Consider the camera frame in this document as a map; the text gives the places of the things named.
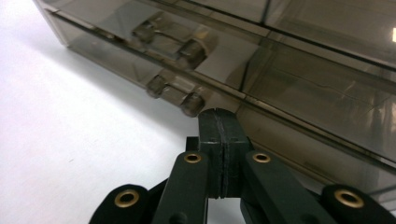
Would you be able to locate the smoky clear drawer box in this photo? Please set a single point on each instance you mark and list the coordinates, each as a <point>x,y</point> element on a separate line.
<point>43,4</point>

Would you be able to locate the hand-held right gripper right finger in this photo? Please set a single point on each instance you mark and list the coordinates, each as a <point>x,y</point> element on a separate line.
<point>236,161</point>

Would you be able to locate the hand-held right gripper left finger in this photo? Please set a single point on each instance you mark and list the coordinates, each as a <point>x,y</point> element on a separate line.
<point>211,155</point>

